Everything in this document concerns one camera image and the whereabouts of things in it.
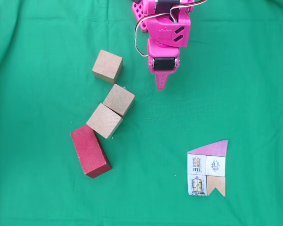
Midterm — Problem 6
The wooden cube with balcony window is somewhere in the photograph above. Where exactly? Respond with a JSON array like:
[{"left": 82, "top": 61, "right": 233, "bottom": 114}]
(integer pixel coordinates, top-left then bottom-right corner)
[{"left": 92, "top": 49, "right": 124, "bottom": 85}]

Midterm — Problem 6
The paper house picture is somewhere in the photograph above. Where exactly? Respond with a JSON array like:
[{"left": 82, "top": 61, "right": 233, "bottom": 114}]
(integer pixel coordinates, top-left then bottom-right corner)
[{"left": 187, "top": 139, "right": 229, "bottom": 197}]

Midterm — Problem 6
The wooden cube with door print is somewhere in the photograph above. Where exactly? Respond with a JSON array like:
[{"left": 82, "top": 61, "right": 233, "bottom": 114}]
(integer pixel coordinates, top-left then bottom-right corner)
[{"left": 102, "top": 83, "right": 136, "bottom": 118}]

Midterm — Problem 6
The wooden cube with oval window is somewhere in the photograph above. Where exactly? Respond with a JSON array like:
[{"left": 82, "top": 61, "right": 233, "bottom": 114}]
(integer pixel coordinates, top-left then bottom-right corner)
[{"left": 85, "top": 103, "right": 123, "bottom": 140}]

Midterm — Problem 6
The red wooden wedge block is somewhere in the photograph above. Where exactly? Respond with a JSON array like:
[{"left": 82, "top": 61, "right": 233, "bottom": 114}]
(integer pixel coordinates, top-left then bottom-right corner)
[{"left": 70, "top": 124, "right": 113, "bottom": 179}]

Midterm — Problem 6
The green cloth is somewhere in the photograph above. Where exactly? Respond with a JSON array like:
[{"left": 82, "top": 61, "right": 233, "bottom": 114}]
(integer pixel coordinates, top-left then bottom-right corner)
[{"left": 0, "top": 0, "right": 283, "bottom": 226}]

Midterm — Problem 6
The gripper servo cable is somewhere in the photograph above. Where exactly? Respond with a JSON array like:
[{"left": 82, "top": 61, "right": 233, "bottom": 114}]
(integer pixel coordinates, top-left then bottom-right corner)
[{"left": 134, "top": 13, "right": 167, "bottom": 57}]

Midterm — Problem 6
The wrist servo cable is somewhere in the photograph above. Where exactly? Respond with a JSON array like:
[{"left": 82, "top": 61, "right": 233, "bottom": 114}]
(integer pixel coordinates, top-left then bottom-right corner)
[{"left": 168, "top": 0, "right": 208, "bottom": 24}]

